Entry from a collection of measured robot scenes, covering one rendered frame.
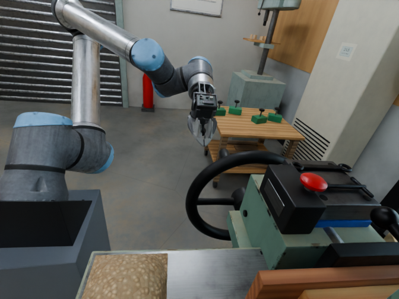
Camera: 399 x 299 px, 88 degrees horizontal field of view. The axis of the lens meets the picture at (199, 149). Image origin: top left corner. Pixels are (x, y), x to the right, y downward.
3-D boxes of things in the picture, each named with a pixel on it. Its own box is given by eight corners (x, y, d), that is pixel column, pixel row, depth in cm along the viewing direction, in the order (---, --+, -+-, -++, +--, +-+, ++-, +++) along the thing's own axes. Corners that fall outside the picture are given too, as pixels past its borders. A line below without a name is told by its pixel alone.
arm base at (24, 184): (-35, 200, 53) (-25, 162, 55) (23, 200, 72) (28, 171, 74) (41, 201, 54) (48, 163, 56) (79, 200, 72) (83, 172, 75)
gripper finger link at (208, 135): (206, 134, 54) (205, 110, 60) (203, 148, 59) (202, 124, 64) (218, 136, 54) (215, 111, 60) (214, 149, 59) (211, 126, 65)
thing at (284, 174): (322, 178, 36) (337, 152, 33) (373, 234, 27) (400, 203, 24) (251, 176, 34) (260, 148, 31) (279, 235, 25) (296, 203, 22)
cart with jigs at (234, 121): (258, 154, 230) (276, 98, 196) (282, 190, 182) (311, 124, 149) (200, 152, 218) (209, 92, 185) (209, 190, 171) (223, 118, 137)
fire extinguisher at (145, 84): (154, 107, 311) (155, 65, 279) (154, 112, 295) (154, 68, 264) (142, 107, 307) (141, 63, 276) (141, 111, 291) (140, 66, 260)
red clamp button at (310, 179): (315, 177, 27) (319, 171, 26) (330, 194, 24) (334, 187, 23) (294, 176, 26) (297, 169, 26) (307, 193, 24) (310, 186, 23)
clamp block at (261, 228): (307, 210, 42) (326, 175, 37) (356, 281, 30) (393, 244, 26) (236, 209, 40) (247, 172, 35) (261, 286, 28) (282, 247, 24)
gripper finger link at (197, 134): (195, 134, 54) (194, 110, 59) (192, 148, 58) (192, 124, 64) (206, 134, 54) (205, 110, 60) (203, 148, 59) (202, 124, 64)
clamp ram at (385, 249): (331, 241, 32) (362, 199, 27) (370, 296, 25) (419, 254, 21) (276, 242, 30) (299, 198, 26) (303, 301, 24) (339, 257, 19)
